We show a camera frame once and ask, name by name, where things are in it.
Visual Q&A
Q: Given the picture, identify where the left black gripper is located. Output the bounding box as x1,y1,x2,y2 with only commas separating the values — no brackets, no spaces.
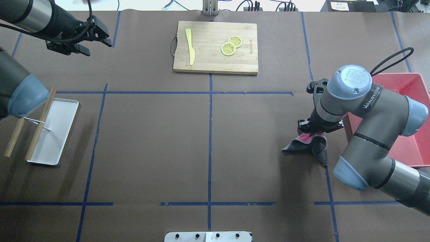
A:
46,7,112,56

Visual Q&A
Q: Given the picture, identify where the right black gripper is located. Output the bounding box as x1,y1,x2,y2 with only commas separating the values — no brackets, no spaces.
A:
297,112,344,133

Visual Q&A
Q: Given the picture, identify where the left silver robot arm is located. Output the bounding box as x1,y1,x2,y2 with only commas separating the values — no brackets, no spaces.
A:
1,0,113,119

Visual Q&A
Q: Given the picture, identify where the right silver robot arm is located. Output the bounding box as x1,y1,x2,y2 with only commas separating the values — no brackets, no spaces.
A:
298,65,429,215

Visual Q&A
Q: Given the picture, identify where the white rack loop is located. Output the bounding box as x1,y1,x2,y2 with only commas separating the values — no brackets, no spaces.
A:
23,117,51,131

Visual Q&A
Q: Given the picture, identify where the pink plastic bin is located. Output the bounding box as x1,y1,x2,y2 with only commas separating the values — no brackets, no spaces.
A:
346,73,429,168

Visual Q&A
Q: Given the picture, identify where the wooden stick beside tray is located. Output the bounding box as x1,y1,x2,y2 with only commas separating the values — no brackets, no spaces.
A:
3,118,25,157

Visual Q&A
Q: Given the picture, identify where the yellow plastic knife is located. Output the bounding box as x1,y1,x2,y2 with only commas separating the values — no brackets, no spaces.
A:
185,29,196,66

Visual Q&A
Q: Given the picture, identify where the white rectangular tray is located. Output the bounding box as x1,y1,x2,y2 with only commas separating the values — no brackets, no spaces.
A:
27,98,79,166

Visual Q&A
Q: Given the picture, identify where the lemon slice near knife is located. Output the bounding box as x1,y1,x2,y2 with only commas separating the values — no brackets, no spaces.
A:
227,35,243,48

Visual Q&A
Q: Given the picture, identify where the lemon slice far from knife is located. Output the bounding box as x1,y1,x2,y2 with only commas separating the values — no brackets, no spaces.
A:
220,42,236,56

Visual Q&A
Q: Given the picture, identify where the near orange black connector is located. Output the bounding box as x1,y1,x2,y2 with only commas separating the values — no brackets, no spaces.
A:
274,0,298,12

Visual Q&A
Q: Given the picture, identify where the orange black connector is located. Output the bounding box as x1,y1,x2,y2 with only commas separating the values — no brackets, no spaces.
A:
274,0,298,12
236,0,263,12

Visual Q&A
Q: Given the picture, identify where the black box with label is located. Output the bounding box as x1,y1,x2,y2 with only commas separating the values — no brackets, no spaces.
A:
320,0,377,12

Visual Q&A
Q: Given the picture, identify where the wooden cutting board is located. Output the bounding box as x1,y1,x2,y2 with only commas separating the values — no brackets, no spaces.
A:
173,21,259,75

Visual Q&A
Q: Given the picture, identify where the wooden stick on tray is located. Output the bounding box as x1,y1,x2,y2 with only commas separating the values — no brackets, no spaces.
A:
25,87,56,160

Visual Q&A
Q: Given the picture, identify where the far orange black connector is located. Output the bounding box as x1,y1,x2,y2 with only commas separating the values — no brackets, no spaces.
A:
236,0,263,12

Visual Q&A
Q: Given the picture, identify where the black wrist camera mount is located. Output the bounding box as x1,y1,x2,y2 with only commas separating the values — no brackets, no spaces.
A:
306,78,329,107

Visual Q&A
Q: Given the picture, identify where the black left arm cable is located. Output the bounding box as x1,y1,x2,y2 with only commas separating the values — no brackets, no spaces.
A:
0,0,98,43

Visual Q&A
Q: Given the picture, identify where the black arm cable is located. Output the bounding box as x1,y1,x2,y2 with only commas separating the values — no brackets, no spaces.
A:
370,47,414,76
0,0,98,43

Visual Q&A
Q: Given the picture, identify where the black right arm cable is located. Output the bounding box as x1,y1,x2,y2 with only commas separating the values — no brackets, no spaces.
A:
370,47,414,76

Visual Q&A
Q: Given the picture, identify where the aluminium frame post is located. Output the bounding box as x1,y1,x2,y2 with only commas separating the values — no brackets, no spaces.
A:
202,0,219,16

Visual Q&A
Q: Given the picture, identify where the white camera pole with base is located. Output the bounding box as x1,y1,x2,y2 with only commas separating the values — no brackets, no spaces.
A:
164,231,253,242

